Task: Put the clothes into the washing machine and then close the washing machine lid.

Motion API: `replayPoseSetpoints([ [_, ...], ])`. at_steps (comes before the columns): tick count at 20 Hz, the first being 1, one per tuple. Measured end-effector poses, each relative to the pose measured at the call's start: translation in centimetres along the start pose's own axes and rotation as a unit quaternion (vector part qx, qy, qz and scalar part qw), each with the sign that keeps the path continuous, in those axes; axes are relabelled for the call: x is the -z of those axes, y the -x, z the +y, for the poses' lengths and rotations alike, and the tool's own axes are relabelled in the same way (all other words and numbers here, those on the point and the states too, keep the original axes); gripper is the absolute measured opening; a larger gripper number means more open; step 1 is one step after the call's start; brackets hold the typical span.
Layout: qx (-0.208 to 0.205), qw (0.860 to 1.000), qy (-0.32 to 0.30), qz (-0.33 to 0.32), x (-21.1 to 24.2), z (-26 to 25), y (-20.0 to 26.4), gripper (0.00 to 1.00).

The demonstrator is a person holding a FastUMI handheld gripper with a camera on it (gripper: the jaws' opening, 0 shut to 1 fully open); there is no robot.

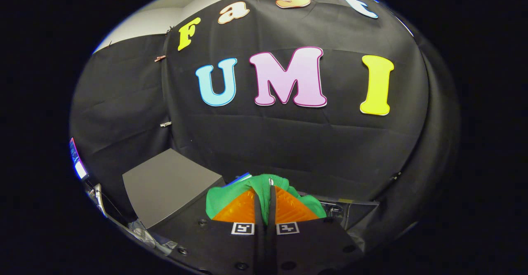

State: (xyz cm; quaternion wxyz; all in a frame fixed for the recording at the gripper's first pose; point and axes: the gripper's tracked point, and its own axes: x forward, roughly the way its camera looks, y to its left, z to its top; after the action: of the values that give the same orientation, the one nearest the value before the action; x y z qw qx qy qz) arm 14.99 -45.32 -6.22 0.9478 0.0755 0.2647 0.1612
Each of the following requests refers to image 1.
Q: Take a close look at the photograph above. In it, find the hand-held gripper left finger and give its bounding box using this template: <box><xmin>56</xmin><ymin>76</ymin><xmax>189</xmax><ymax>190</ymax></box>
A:
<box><xmin>159</xmin><ymin>186</ymin><xmax>265</xmax><ymax>275</ymax></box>

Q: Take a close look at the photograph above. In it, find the green polo shirt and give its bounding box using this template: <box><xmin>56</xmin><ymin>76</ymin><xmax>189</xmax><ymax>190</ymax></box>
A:
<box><xmin>205</xmin><ymin>173</ymin><xmax>327</xmax><ymax>226</ymax></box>

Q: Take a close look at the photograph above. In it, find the lit monitor screen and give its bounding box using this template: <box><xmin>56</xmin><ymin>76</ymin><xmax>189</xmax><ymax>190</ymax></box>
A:
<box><xmin>69</xmin><ymin>138</ymin><xmax>89</xmax><ymax>181</ymax></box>

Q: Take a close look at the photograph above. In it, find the grey box cabinet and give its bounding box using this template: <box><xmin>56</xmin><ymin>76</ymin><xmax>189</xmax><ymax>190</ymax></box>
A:
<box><xmin>122</xmin><ymin>148</ymin><xmax>226</xmax><ymax>230</ymax></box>

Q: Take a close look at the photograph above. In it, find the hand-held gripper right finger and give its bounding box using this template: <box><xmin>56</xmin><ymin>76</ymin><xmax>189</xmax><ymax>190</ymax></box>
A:
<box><xmin>266</xmin><ymin>186</ymin><xmax>364</xmax><ymax>275</ymax></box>

